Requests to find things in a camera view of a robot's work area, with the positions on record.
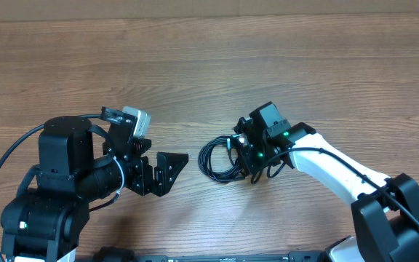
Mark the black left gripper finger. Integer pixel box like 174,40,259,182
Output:
153,170,175,197
155,152,188,182

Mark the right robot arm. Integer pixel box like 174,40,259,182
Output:
234,102,419,262

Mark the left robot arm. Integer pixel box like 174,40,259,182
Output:
1,111,188,261

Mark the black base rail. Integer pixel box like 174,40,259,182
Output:
89,247,330,262

